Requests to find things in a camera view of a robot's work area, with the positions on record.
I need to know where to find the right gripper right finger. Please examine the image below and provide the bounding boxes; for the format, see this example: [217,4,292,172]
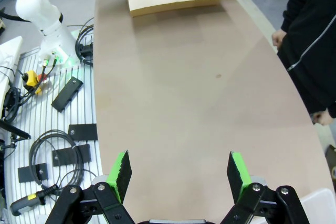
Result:
[222,151,309,224]

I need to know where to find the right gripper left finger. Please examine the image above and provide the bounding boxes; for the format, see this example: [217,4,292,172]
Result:
[46,150,137,224]

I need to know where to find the person's left hand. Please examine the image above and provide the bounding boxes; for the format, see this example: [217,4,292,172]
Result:
[311,110,333,126]

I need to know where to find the person's right hand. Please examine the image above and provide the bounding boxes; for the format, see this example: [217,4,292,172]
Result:
[271,29,287,49]

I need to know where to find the black mounting plate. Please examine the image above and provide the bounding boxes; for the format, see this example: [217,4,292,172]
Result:
[51,76,84,113]
[67,123,98,141]
[17,163,48,184]
[51,144,92,167]

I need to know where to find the yellow emergency stop button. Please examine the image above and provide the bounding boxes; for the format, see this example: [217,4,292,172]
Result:
[21,69,43,95]

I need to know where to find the person in black hoodie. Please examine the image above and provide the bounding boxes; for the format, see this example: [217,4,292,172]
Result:
[277,0,336,120]

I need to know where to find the grey handheld enabling switch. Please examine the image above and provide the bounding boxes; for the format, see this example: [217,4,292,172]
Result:
[9,184,58,217]

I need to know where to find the large coiled black cable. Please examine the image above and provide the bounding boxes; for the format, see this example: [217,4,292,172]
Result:
[28,129,99,186]

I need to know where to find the black metal bracket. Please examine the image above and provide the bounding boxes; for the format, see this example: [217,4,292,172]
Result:
[0,120,32,141]

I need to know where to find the tangled black cable bundle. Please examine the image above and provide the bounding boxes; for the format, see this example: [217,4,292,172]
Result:
[1,86,27,124]

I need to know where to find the small coiled black cable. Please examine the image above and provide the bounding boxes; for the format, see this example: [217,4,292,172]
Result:
[75,18,96,65]

